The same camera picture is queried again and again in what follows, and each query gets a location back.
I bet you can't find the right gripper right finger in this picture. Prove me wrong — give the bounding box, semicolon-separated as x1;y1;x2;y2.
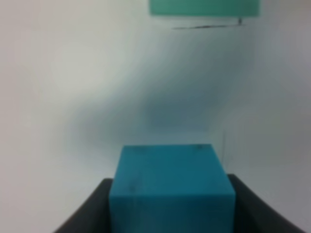
228;174;303;233

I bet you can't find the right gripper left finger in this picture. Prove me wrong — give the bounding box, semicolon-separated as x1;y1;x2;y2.
56;179;113;233

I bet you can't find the blue cube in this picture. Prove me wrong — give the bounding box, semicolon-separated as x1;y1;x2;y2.
109;144;236;233

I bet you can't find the green cube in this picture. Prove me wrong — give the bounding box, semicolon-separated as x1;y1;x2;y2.
149;0;260;17

